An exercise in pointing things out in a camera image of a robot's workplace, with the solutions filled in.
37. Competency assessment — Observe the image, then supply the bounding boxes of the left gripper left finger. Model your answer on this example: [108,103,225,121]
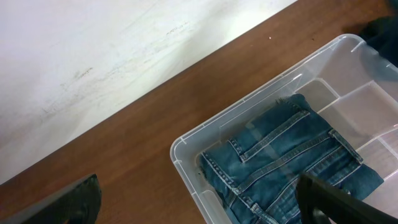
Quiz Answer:
[1,174,102,224]

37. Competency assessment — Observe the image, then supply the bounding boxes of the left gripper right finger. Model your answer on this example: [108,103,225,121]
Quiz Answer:
[295,172,397,224]

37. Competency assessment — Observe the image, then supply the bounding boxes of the dark blue jeans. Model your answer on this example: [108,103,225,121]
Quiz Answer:
[198,94,383,224]

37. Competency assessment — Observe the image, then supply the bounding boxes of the blue taped shirt bundle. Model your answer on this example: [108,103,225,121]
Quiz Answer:
[359,0,397,67]

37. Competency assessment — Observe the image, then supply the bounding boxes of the clear plastic storage bin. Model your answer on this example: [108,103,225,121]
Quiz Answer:
[170,34,397,223]

